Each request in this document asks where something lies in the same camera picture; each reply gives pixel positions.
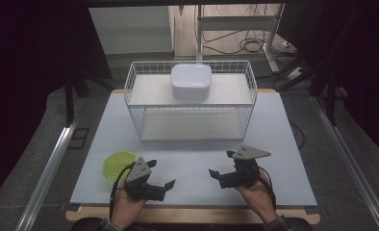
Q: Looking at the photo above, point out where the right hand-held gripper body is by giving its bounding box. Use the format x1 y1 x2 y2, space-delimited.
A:
219 145 272 190

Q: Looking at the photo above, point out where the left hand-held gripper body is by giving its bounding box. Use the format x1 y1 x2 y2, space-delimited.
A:
123 157 166 202

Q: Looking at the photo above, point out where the green round plate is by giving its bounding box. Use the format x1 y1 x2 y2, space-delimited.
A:
103 151 138 182

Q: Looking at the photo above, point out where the white wire shelf rack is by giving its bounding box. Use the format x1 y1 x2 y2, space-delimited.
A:
123 60 259 142

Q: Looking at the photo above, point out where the white square dish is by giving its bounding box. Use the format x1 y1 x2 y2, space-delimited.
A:
169 63 213 101

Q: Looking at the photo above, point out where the person's right hand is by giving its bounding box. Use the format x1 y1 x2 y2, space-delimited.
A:
235 169 280 224

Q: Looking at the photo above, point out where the person's left hand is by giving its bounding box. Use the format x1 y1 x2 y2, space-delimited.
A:
110 188 147 230

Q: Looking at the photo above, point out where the black floor grid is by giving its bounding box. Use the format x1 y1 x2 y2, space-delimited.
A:
67 127 90 150

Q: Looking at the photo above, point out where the black metal stand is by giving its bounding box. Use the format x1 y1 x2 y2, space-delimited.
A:
325 71 339 127
63 73 90 127

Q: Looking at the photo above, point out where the white power strip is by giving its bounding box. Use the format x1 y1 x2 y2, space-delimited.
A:
287 66 306 81

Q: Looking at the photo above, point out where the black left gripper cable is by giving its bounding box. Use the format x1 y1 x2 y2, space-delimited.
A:
109 161 138 223

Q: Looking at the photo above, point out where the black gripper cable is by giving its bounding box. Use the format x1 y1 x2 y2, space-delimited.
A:
109 161 138 223
258 167 278 212

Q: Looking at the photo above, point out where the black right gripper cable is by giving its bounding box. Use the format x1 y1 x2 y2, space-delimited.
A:
258 167 278 212

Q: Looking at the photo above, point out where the thin black cable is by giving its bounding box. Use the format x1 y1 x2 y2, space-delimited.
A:
289 122 306 150

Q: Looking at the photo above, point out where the aluminium rail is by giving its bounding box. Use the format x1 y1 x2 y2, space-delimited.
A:
310 95 379 231
15 116 80 231

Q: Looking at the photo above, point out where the bundle of black floor cables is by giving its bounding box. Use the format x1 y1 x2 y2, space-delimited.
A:
202 28 296 56

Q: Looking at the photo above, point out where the white desk frame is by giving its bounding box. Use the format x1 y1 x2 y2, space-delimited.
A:
195 3 286 73

